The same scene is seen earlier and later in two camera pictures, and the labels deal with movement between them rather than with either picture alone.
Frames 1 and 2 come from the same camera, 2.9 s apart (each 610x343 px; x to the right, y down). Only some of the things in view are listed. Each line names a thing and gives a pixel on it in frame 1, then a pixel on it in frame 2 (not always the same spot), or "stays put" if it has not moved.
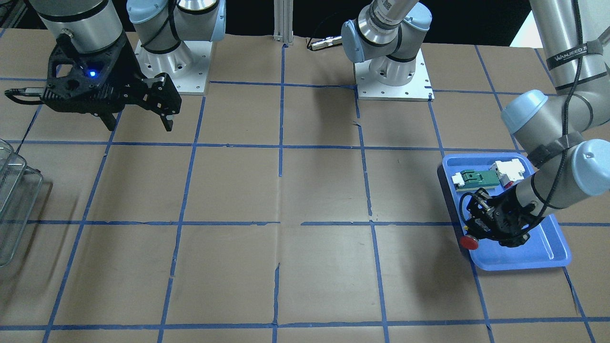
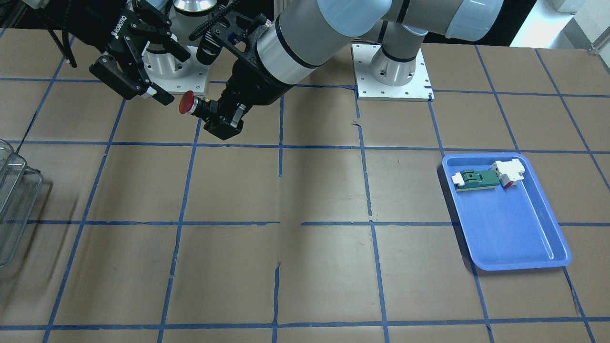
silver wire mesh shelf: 20,186 stays put
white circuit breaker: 509,171 stays put
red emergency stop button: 469,242 → 188,103
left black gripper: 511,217 → 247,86
